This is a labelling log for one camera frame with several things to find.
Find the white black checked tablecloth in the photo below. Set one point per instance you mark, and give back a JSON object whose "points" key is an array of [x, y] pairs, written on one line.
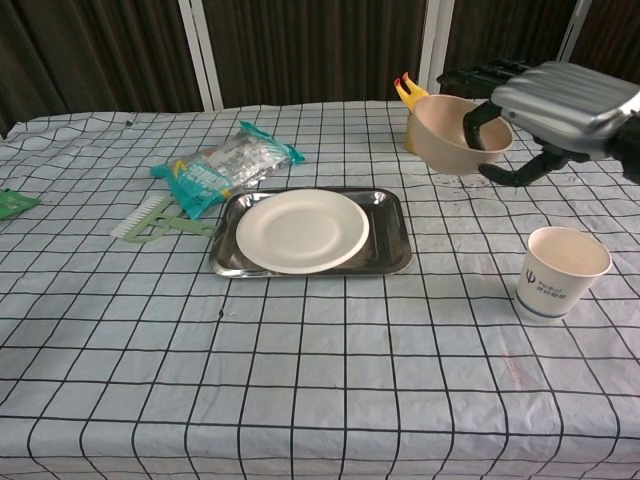
{"points": [[250, 375]]}

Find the white partition frame post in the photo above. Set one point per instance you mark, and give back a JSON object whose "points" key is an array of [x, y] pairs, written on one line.
{"points": [[575, 25], [437, 40], [200, 50]]}

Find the yellow rubber chicken toy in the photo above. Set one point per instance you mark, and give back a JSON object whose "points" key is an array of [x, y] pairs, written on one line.
{"points": [[412, 95]]}

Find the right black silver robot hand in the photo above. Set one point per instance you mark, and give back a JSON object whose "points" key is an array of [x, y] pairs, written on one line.
{"points": [[560, 100]]}

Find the yellow tape roll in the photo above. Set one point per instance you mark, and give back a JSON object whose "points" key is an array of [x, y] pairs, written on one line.
{"points": [[412, 137]]}

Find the green brush white bristles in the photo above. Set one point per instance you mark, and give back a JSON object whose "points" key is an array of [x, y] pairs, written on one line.
{"points": [[150, 225]]}

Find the white paper plate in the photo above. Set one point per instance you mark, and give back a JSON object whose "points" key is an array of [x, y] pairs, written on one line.
{"points": [[300, 230]]}

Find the beige bowl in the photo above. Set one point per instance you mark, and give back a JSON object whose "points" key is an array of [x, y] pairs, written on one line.
{"points": [[445, 135]]}

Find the teal clear snack bag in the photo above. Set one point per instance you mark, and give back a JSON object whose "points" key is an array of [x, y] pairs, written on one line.
{"points": [[220, 170]]}

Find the green sachet packet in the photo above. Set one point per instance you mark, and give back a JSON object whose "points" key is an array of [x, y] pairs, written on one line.
{"points": [[15, 205]]}

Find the white paper cup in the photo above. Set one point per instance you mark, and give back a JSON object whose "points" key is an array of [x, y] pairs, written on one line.
{"points": [[550, 290]]}

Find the rectangular metal tray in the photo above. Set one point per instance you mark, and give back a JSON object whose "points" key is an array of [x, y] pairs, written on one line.
{"points": [[387, 235]]}

